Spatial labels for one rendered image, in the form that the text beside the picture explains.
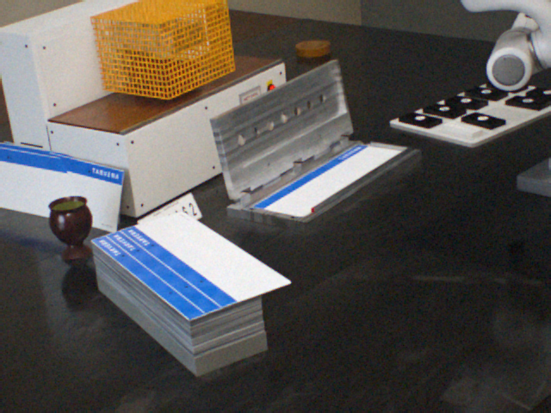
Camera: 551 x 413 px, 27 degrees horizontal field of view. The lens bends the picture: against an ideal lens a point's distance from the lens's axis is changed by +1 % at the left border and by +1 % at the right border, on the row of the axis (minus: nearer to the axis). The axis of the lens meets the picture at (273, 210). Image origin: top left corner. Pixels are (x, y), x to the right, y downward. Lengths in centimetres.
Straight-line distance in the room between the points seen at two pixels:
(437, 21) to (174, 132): 277
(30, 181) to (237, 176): 48
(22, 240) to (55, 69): 38
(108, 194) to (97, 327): 45
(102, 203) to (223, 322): 68
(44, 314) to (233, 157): 53
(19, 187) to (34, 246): 24
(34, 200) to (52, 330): 58
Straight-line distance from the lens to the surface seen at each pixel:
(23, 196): 261
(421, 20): 518
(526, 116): 284
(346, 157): 262
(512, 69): 227
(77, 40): 259
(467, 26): 504
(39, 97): 254
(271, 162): 247
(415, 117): 284
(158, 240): 209
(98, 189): 245
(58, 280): 224
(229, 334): 185
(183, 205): 237
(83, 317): 209
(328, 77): 266
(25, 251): 240
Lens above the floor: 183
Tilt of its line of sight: 23 degrees down
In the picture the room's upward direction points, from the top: 6 degrees counter-clockwise
